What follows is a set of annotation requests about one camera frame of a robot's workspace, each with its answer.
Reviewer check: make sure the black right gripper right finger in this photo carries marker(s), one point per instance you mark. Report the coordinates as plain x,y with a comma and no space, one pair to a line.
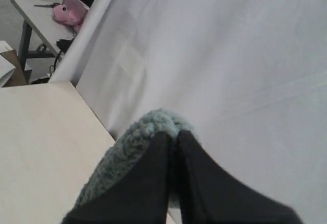
208,194

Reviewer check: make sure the green fleece scarf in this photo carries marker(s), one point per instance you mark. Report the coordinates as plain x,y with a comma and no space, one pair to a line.
128,149

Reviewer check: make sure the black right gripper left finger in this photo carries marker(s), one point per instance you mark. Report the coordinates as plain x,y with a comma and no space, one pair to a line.
141,196

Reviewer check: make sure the white backdrop curtain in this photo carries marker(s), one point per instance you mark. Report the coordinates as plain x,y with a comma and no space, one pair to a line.
249,75

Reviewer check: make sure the grey side table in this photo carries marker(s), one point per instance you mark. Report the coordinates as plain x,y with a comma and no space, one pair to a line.
40,33

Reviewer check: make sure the cardboard box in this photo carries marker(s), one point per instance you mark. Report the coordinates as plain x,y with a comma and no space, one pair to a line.
12,74

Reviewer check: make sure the pink plush toy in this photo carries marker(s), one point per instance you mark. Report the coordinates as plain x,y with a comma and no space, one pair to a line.
70,12

